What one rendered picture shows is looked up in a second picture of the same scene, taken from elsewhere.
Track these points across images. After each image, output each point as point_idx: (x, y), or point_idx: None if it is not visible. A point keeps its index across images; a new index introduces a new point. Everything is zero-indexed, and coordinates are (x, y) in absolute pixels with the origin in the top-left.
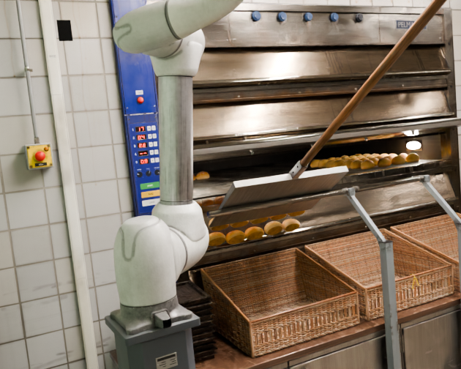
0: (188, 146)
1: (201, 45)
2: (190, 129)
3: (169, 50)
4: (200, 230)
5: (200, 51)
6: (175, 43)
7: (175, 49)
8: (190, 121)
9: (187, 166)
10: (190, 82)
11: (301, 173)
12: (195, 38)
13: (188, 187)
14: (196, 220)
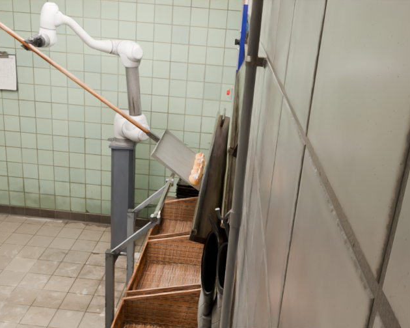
0: (127, 93)
1: (125, 54)
2: (127, 87)
3: (118, 56)
4: (127, 126)
5: (124, 58)
6: (115, 54)
7: (119, 56)
8: (127, 84)
9: (127, 101)
10: (125, 69)
11: (153, 139)
12: (121, 53)
13: (128, 109)
14: (125, 121)
